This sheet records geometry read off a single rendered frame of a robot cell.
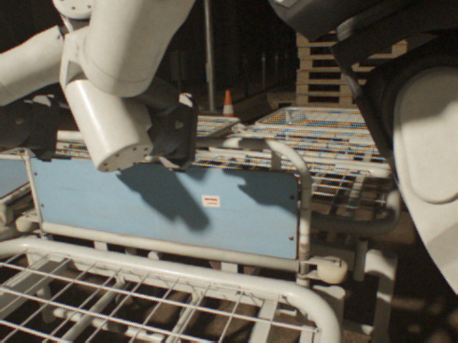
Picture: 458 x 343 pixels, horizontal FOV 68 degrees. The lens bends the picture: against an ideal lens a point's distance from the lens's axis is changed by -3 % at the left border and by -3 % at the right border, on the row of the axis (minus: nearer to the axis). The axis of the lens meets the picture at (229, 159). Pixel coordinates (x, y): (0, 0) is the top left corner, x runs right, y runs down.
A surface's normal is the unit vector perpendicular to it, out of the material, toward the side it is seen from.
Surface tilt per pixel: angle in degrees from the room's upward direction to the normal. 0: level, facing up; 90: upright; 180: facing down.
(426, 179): 90
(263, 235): 90
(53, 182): 90
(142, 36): 147
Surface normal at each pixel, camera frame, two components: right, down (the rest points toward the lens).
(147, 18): 0.11, 0.91
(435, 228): -0.27, 0.29
